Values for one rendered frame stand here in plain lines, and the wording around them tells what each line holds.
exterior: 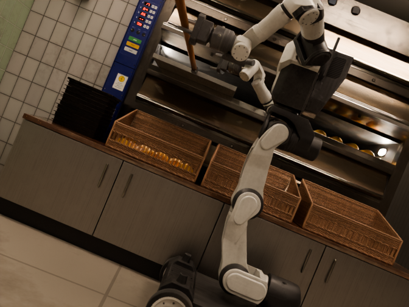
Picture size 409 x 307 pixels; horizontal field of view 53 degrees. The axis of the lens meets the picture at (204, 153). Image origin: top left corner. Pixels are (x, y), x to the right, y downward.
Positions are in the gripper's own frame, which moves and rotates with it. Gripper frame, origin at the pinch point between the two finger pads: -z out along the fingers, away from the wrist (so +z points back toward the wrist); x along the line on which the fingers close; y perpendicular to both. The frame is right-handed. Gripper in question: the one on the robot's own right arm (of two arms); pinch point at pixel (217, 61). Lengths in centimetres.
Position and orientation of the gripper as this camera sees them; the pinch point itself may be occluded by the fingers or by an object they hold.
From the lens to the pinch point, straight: 243.7
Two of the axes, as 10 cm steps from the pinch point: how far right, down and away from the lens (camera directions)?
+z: 7.5, 3.1, -5.8
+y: -5.4, -2.2, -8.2
